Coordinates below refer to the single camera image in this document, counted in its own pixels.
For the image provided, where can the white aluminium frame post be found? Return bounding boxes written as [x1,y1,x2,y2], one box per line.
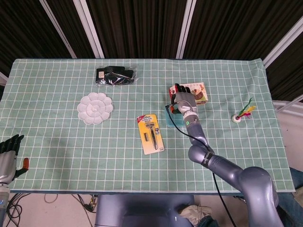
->
[39,0,78,59]
[176,0,197,59]
[72,0,105,59]
[262,17,303,69]

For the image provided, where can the beige shoe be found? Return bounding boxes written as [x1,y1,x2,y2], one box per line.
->
[178,204,213,224]

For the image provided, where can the colourful feather shuttlecock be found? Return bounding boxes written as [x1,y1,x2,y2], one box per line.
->
[232,97,257,124]

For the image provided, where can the chocolate snack carton box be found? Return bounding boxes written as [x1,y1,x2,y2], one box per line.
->
[169,82,209,106]

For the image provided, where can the black pleated curtain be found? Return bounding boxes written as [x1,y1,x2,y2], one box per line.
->
[0,0,303,102]

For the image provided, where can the yellow razor blister pack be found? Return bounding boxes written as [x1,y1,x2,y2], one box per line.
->
[136,113,165,156]

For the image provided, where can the green white checked tablecloth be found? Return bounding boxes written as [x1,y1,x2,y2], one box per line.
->
[0,58,296,195]

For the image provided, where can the black power plug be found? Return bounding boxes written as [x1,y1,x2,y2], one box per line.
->
[82,195,98,213]

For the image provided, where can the blue translucent plastic lid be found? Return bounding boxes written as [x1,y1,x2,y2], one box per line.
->
[165,105,186,127]

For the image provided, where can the blue denim trouser leg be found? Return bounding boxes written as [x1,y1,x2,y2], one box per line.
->
[197,215,220,227]
[276,166,303,227]

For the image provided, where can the black gloves in plastic bag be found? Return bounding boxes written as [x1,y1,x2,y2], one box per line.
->
[95,66,138,87]

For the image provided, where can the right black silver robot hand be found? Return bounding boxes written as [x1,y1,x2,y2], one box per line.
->
[169,82,198,115]

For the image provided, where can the white flower-shaped paint palette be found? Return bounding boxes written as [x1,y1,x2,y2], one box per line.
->
[77,92,114,125]

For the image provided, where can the black right hand cable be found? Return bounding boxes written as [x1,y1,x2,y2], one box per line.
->
[168,106,237,227]

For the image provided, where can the black floor cable bundle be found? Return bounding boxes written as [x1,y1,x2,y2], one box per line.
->
[7,192,33,227]

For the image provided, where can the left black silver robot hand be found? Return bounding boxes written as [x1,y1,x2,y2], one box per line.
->
[0,134,30,184]

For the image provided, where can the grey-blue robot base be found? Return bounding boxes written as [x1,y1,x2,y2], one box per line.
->
[94,194,196,227]

